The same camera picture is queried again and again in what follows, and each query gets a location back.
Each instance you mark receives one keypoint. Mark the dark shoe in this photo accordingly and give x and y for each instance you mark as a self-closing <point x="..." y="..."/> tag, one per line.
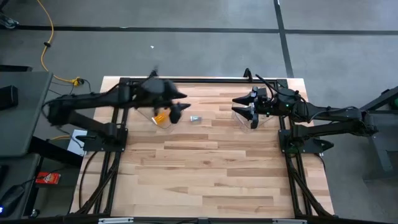
<point x="7" y="21"/>

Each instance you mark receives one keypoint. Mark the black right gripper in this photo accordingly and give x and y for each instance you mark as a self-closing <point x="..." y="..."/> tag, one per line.
<point x="264" y="105"/>

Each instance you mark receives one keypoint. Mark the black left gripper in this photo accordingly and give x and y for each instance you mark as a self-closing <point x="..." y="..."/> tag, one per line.
<point x="152" y="91"/>

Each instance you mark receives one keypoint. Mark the red printed box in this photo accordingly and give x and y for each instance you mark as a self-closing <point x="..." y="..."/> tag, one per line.
<point x="48" y="178"/>

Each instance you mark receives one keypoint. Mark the black speaker box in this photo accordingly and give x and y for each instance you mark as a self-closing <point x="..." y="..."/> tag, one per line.
<point x="7" y="98"/>

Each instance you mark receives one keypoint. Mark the black metal stand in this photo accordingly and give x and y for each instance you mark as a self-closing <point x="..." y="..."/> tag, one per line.
<point x="373" y="104"/>

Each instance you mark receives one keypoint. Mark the black hook bracket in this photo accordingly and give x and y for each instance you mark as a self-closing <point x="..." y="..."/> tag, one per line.
<point x="247" y="74"/>

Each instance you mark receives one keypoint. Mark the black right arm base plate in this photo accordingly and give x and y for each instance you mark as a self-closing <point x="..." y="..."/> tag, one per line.
<point x="323" y="145"/>

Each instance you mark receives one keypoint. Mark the clear plastic bin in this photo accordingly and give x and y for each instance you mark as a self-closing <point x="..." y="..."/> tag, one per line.
<point x="146" y="115"/>
<point x="264" y="121"/>

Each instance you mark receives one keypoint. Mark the small orange pill bottle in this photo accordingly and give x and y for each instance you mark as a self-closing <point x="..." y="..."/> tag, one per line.
<point x="162" y="118"/>

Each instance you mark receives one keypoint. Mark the green round object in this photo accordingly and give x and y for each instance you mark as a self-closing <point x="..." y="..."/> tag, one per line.
<point x="395" y="103"/>

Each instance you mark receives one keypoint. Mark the black computer mouse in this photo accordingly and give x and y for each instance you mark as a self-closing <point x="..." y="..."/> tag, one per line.
<point x="11" y="199"/>

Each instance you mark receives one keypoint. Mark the dark grey desk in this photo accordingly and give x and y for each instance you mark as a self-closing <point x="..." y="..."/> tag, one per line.
<point x="15" y="174"/>

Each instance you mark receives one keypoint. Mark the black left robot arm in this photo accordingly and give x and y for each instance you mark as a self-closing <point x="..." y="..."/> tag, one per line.
<point x="87" y="101"/>

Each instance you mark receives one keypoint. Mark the black aluminium table frame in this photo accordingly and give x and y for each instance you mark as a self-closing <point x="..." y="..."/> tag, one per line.
<point x="224" y="81"/>

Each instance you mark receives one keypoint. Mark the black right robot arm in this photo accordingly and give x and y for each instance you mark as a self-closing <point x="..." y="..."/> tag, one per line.
<point x="335" y="113"/>

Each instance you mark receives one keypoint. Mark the white paper sheet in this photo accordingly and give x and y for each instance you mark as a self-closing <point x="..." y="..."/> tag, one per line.
<point x="74" y="143"/>

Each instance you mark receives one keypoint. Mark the teal pill bottle white cap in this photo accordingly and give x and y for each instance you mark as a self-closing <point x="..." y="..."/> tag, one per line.
<point x="196" y="118"/>

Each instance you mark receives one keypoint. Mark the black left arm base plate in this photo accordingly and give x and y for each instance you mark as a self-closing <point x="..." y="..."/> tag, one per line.
<point x="93" y="144"/>

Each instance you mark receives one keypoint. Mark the silver edge bracket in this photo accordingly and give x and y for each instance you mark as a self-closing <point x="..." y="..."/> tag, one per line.
<point x="115" y="220"/>
<point x="289" y="221"/>

